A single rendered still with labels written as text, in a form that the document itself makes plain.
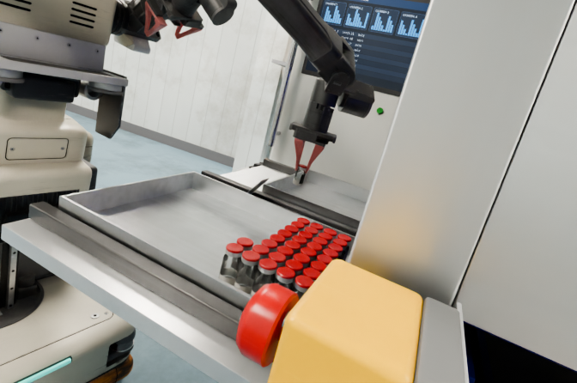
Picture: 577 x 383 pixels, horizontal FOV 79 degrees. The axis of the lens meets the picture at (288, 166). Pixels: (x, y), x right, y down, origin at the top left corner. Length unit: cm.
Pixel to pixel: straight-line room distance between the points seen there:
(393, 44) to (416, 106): 105
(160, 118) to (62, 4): 392
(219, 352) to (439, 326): 22
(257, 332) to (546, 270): 15
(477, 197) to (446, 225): 2
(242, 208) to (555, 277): 51
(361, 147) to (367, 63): 29
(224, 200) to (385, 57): 80
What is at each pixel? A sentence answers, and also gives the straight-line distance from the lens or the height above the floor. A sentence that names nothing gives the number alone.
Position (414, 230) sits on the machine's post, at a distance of 22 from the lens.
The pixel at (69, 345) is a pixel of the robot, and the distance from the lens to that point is 126.
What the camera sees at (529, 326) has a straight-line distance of 24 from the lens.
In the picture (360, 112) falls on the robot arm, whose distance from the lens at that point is 76.
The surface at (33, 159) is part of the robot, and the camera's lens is 99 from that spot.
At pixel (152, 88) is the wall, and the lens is 488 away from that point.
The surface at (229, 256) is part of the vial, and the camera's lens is 41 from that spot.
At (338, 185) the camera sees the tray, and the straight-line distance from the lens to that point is 92.
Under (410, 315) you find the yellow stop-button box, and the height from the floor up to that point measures 103.
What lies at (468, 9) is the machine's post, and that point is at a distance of 22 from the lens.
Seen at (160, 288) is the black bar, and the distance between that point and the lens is 40.
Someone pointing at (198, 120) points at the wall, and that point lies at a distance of 447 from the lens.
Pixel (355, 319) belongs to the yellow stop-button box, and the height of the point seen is 103.
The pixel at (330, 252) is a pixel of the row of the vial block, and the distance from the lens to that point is 47.
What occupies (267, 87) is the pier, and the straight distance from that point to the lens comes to 380.
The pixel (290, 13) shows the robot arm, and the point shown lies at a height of 123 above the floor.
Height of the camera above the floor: 112
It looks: 13 degrees down
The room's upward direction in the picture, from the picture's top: 14 degrees clockwise
